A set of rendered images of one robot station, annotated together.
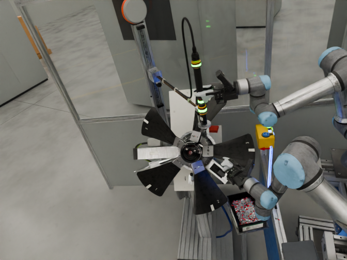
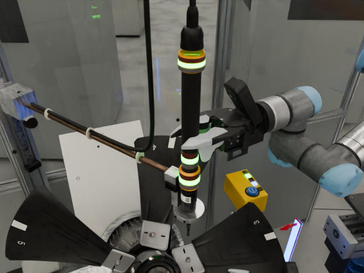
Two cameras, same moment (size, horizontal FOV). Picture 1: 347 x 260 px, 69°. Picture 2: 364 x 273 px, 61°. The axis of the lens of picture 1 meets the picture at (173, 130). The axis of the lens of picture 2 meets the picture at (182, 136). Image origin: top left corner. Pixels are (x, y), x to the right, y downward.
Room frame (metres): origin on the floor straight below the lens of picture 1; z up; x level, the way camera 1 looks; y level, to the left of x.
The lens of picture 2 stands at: (0.72, 0.12, 1.90)
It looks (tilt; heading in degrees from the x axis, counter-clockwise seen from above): 35 degrees down; 324
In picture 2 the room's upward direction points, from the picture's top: straight up
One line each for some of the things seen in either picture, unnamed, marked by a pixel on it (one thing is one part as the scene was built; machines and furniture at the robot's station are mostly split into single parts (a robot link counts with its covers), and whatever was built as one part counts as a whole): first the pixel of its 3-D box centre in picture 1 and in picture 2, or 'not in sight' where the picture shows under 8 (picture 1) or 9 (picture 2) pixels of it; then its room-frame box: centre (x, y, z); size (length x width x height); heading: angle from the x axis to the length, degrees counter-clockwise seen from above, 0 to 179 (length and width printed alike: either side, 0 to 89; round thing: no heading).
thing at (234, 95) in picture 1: (225, 91); (239, 128); (1.08, -0.29, 1.55); 0.12 x 0.08 x 0.09; 85
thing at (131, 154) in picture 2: (175, 90); (89, 134); (1.38, -0.07, 1.46); 0.54 x 0.01 x 0.01; 20
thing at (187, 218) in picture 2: (202, 116); (184, 193); (1.10, -0.17, 1.42); 0.09 x 0.07 x 0.10; 20
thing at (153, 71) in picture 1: (154, 74); (17, 100); (1.68, 0.04, 1.46); 0.10 x 0.07 x 0.08; 20
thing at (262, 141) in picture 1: (264, 136); (244, 193); (1.28, -0.60, 1.02); 0.16 x 0.10 x 0.11; 165
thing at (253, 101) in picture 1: (258, 103); (290, 145); (1.05, -0.45, 1.46); 0.11 x 0.08 x 0.11; 175
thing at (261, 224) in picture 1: (246, 210); not in sight; (0.88, -0.31, 0.84); 0.22 x 0.17 x 0.07; 0
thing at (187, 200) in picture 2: (200, 92); (190, 136); (1.09, -0.17, 1.58); 0.04 x 0.04 x 0.46
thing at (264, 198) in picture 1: (263, 196); not in sight; (0.72, -0.34, 1.17); 0.11 x 0.08 x 0.09; 22
